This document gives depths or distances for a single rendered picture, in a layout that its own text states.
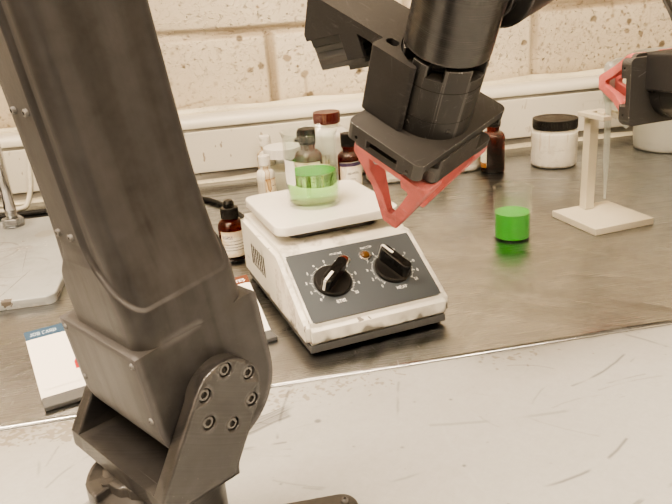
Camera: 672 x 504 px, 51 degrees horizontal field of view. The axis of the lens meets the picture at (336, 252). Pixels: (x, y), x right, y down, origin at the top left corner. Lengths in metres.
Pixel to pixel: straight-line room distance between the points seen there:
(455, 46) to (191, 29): 0.75
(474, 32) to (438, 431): 0.25
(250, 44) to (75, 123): 0.90
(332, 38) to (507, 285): 0.31
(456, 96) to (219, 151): 0.71
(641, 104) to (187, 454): 0.58
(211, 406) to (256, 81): 0.89
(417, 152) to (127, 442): 0.25
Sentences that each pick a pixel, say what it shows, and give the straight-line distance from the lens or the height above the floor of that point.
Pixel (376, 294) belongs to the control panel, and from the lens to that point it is 0.59.
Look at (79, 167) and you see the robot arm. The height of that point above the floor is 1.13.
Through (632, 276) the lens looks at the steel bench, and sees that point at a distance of 0.73.
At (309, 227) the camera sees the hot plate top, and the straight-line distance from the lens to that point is 0.62.
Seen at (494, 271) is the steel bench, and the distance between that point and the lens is 0.73.
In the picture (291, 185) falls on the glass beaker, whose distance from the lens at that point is 0.65.
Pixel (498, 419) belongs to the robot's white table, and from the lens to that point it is 0.50.
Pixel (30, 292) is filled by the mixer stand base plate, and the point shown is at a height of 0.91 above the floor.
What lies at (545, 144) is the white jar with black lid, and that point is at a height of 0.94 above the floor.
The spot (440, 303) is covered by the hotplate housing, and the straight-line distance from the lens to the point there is 0.61.
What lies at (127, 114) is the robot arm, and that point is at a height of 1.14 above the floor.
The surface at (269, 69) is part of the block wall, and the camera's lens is 1.16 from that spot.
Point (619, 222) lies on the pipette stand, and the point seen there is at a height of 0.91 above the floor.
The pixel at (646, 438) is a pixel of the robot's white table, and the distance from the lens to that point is 0.50.
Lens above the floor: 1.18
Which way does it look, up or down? 21 degrees down
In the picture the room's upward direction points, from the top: 4 degrees counter-clockwise
